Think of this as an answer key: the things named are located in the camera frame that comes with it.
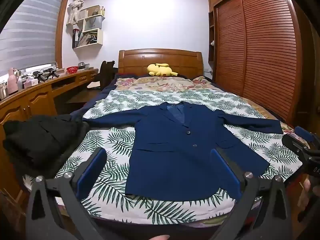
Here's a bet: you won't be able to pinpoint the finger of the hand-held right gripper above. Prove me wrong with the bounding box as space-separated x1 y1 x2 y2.
294 126 320 147
282 134 313 157

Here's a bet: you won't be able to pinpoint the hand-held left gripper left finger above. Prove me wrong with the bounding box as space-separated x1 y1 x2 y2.
26 147 108 240

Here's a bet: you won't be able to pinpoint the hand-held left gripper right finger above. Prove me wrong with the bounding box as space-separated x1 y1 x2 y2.
210 148 293 240

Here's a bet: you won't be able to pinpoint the navy blue suit jacket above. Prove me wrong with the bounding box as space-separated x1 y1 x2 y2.
84 102 284 202

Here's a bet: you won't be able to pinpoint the person's right hand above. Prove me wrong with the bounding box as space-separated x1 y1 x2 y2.
299 177 320 220

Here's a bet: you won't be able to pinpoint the bed with leaf-print cover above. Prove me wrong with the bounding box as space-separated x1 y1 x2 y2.
22 89 304 225

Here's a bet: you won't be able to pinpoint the black jacket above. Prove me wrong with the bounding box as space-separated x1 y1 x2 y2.
2 114 88 173

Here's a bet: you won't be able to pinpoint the wooden desk with cabinets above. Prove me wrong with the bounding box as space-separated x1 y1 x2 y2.
0 68 99 200

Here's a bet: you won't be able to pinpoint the dark chair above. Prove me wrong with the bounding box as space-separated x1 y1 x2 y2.
87 60 116 90

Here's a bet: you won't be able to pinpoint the wooden louvered wardrobe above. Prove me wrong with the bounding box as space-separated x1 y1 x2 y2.
207 0 313 128

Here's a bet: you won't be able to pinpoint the black hand-held devices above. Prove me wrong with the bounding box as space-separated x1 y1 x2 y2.
32 68 60 82

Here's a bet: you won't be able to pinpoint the floral quilt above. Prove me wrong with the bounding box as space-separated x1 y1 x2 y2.
114 76 218 92

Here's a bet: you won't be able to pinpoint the pink thermos jug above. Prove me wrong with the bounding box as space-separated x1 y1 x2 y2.
7 68 19 94

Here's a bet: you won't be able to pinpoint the yellow plush toy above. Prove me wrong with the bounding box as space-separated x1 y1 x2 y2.
147 63 178 77

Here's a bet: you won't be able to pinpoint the wooden bed headboard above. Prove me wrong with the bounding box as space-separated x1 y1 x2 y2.
118 49 203 80

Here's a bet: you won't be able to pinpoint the grey window blind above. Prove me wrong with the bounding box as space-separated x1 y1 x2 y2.
0 0 67 77

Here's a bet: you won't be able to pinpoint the white hanging cloth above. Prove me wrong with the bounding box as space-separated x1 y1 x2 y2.
66 0 87 25

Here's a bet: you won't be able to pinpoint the white wall shelf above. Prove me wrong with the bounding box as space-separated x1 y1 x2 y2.
72 5 105 52

